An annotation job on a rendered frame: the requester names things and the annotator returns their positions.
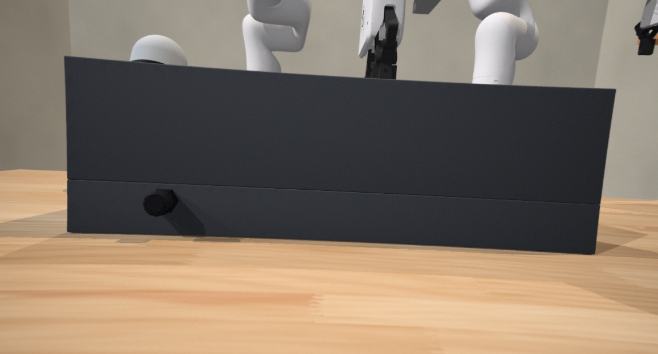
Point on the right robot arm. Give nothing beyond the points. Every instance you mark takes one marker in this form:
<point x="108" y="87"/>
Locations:
<point x="289" y="21"/>

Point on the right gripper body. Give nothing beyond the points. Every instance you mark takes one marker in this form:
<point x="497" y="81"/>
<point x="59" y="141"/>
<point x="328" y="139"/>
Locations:
<point x="372" y="22"/>

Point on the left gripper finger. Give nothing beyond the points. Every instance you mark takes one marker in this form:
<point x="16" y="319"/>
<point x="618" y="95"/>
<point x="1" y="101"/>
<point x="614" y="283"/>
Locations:
<point x="647" y="43"/>

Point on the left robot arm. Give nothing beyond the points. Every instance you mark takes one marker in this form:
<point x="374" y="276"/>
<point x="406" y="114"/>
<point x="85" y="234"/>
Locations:
<point x="508" y="32"/>

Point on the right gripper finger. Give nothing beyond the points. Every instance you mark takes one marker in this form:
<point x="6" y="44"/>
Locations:
<point x="386" y="49"/>
<point x="370" y="62"/>

